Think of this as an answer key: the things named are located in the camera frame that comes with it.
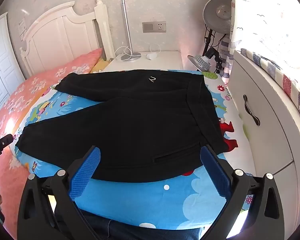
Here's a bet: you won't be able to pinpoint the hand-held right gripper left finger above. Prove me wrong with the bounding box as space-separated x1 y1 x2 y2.
17 145 108 240

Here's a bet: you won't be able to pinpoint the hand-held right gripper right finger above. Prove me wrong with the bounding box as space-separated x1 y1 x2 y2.
199 144 284 240

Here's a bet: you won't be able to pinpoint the black pants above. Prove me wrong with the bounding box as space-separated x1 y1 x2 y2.
15 69 238 183

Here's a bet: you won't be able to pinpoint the pink floral blanket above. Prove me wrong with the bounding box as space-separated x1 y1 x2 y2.
0 47 103 233

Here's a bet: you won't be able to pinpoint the blue cartoon bed sheet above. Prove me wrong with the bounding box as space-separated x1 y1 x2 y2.
14 69 257 230

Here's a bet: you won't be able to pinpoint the white cabinet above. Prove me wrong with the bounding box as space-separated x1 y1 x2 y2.
226 51 300 227

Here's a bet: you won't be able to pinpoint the white wardrobe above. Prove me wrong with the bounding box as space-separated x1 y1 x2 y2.
0 12 25 117

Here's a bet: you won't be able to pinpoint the yellow pillow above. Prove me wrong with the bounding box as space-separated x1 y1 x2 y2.
91 57 110 73

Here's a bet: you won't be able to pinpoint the black clip lamp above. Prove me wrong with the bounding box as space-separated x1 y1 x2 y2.
187 47 220 71

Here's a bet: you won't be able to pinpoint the white bedside table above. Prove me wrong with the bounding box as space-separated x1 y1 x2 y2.
102 51 184 72

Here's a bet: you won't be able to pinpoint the white wooden headboard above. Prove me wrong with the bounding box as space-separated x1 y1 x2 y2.
19 0 115 78

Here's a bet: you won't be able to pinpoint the silver desk lamp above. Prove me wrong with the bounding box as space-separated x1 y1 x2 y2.
114 0 142 62

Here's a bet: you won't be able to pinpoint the printed patchwork curtain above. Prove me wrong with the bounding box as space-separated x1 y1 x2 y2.
220 0 300 94

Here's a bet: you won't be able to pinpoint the round grey standing lamp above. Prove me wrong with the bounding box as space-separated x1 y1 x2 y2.
202 0 232 55

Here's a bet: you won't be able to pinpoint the dark cabinet handle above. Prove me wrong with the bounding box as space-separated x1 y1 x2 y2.
242 94 260 127

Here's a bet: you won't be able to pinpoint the wall switch panel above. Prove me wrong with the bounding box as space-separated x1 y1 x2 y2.
18 20 27 39

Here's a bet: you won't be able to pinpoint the white cable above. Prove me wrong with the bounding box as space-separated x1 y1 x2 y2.
114 45 132 61

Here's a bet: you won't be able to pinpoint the white charger with cable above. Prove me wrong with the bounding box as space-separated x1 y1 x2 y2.
146 42 163 60

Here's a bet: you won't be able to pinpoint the grey wall socket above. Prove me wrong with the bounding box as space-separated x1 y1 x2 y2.
142 21 166 33

